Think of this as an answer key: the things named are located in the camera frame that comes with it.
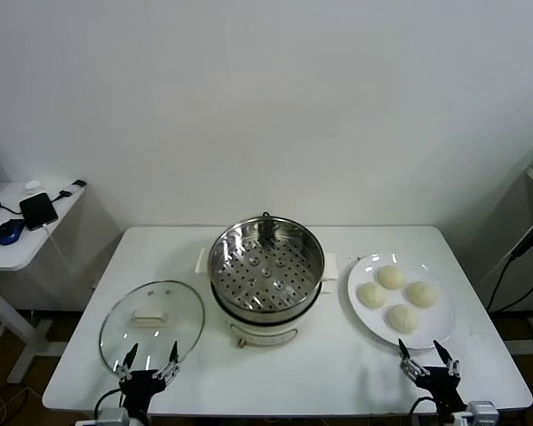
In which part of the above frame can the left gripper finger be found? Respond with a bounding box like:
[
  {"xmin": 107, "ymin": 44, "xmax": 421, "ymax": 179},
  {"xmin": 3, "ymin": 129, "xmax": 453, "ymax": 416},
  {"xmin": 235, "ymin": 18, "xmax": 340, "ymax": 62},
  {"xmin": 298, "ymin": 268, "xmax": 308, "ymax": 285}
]
[
  {"xmin": 153, "ymin": 340, "xmax": 181, "ymax": 385},
  {"xmin": 114, "ymin": 342, "xmax": 139, "ymax": 382}
]

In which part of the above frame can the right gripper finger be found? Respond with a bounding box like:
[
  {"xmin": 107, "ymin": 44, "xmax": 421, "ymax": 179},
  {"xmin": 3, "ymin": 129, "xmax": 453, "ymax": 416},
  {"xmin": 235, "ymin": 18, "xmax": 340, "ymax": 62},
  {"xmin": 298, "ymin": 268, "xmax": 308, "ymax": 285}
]
[
  {"xmin": 433, "ymin": 339, "xmax": 462, "ymax": 383},
  {"xmin": 397, "ymin": 338, "xmax": 427, "ymax": 383}
]

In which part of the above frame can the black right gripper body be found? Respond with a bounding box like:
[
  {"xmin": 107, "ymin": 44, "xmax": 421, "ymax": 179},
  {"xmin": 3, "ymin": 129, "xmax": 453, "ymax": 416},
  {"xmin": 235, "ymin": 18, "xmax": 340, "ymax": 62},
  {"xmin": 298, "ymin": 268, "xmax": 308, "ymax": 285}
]
[{"xmin": 415, "ymin": 366, "xmax": 467, "ymax": 414}]

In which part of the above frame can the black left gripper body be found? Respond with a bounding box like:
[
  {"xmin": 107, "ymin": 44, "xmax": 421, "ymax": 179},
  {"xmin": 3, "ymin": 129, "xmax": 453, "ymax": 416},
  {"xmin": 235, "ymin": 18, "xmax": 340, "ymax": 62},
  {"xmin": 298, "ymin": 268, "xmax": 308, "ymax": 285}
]
[{"xmin": 118, "ymin": 370, "xmax": 168, "ymax": 418}]

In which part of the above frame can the white steamed baozi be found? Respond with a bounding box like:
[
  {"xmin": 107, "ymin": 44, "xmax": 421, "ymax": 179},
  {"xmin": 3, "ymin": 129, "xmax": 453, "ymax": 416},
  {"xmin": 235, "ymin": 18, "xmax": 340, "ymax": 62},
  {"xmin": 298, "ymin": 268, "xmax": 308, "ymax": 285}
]
[
  {"xmin": 385, "ymin": 304, "xmax": 421, "ymax": 334},
  {"xmin": 357, "ymin": 282, "xmax": 390, "ymax": 310},
  {"xmin": 403, "ymin": 280, "xmax": 439, "ymax": 308},
  {"xmin": 377, "ymin": 264, "xmax": 405, "ymax": 290}
]

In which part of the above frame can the round glass pot lid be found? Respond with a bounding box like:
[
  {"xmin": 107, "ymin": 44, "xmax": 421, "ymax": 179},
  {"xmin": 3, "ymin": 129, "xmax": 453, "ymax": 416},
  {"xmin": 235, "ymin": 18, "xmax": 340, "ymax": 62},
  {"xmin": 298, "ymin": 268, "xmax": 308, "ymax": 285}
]
[{"xmin": 98, "ymin": 279, "xmax": 205, "ymax": 370}]

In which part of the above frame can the stainless steel steamer basket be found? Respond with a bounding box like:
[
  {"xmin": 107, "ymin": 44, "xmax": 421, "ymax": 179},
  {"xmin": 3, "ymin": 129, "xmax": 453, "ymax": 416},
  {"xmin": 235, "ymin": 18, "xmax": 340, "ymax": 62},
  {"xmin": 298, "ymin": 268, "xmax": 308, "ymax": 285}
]
[{"xmin": 195, "ymin": 216, "xmax": 339, "ymax": 314}]

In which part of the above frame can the white electric cooking pot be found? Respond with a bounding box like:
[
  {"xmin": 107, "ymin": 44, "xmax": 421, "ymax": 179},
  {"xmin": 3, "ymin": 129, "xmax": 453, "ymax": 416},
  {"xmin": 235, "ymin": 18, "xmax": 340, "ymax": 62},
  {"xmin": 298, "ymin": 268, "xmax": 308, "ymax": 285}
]
[{"xmin": 211, "ymin": 279, "xmax": 334, "ymax": 350}]

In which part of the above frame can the white round plate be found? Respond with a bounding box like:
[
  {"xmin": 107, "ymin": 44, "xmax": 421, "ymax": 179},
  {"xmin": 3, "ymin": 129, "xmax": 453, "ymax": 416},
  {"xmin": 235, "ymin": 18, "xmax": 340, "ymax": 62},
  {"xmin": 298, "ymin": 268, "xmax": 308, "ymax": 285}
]
[{"xmin": 346, "ymin": 252, "xmax": 457, "ymax": 354}]

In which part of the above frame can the white side table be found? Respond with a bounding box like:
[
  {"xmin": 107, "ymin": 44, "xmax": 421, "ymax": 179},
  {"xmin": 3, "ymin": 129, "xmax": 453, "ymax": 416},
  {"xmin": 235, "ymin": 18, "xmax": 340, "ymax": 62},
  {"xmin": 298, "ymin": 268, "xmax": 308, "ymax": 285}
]
[{"xmin": 0, "ymin": 179, "xmax": 90, "ymax": 385}]

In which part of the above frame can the blue computer mouse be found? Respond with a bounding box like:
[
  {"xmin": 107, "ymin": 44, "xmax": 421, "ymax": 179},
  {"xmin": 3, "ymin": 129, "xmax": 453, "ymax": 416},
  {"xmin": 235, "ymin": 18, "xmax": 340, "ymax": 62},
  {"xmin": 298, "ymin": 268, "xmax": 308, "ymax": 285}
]
[{"xmin": 0, "ymin": 218, "xmax": 24, "ymax": 246}]

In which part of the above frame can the black smartphone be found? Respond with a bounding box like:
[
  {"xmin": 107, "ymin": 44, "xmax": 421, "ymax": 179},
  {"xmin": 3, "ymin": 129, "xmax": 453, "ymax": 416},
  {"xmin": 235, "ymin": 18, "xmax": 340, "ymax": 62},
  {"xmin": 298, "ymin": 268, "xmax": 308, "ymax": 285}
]
[{"xmin": 18, "ymin": 192, "xmax": 59, "ymax": 231}]

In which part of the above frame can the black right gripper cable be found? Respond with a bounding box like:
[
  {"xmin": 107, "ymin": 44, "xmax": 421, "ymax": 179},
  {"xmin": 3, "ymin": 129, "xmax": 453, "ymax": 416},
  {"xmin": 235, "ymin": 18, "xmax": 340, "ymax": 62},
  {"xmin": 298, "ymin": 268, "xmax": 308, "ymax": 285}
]
[{"xmin": 409, "ymin": 396, "xmax": 436, "ymax": 426}]

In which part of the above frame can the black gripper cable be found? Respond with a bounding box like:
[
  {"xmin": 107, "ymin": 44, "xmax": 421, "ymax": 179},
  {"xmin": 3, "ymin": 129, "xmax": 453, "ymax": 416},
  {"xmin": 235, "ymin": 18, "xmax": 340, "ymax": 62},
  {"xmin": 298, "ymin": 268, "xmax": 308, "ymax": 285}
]
[
  {"xmin": 409, "ymin": 396, "xmax": 436, "ymax": 426},
  {"xmin": 92, "ymin": 388, "xmax": 125, "ymax": 421}
]

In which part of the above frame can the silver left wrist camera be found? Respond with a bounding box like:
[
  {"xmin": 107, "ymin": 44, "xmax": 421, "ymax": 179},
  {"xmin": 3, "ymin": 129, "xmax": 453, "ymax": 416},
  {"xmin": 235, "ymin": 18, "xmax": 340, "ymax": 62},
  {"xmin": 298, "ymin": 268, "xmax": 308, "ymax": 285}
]
[{"xmin": 98, "ymin": 407, "xmax": 130, "ymax": 426}]

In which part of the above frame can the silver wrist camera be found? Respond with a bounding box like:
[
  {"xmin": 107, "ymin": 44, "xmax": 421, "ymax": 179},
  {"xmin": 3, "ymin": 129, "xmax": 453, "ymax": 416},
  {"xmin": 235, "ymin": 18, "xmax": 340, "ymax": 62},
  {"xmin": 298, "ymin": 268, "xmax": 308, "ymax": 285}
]
[
  {"xmin": 98, "ymin": 407, "xmax": 130, "ymax": 426},
  {"xmin": 452, "ymin": 400, "xmax": 501, "ymax": 426}
]

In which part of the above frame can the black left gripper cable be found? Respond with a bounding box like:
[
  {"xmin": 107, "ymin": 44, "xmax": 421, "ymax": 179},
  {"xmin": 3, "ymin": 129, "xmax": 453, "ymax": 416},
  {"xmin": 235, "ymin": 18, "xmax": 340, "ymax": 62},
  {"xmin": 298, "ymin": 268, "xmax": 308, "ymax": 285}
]
[{"xmin": 92, "ymin": 388, "xmax": 125, "ymax": 421}]

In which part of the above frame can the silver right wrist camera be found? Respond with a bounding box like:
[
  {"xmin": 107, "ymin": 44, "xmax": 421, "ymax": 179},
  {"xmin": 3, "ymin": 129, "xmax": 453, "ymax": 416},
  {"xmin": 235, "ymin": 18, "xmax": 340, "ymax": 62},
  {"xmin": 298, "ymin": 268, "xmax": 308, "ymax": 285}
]
[{"xmin": 452, "ymin": 400, "xmax": 501, "ymax": 426}]

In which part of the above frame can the white charging cable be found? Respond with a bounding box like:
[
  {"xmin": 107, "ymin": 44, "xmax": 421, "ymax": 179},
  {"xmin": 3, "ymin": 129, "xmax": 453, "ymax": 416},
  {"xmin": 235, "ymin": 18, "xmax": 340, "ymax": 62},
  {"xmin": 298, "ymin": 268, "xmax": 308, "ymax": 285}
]
[{"xmin": 42, "ymin": 224, "xmax": 70, "ymax": 267}]

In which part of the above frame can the black power cable with adapter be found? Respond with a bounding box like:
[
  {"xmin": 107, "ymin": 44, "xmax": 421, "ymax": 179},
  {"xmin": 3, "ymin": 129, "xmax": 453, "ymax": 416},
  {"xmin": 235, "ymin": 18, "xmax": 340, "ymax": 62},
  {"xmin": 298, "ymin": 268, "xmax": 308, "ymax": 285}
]
[{"xmin": 486, "ymin": 215, "xmax": 533, "ymax": 314}]

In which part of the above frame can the black usb adapter with cable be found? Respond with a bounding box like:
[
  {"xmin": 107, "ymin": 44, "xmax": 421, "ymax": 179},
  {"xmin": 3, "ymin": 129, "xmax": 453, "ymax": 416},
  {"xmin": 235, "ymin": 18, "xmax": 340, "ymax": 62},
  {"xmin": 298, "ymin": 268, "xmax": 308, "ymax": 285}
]
[{"xmin": 52, "ymin": 178, "xmax": 88, "ymax": 203}]

